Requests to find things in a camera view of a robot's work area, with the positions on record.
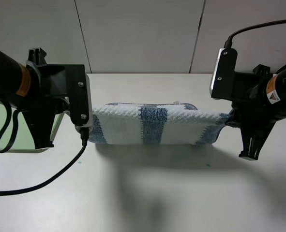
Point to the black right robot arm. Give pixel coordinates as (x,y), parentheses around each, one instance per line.
(276,96)

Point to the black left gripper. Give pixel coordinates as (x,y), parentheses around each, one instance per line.
(43,87)

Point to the green plastic tray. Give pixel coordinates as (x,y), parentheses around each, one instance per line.
(24,141)

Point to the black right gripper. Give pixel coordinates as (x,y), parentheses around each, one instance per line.
(249,110)

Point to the blue white striped towel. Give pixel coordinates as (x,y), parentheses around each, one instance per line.
(154,124)

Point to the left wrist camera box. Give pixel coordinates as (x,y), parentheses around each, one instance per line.
(78,92)

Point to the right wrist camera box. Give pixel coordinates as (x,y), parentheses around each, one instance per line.
(221,86)

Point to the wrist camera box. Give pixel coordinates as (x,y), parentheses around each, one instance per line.
(78,92)
(221,86)

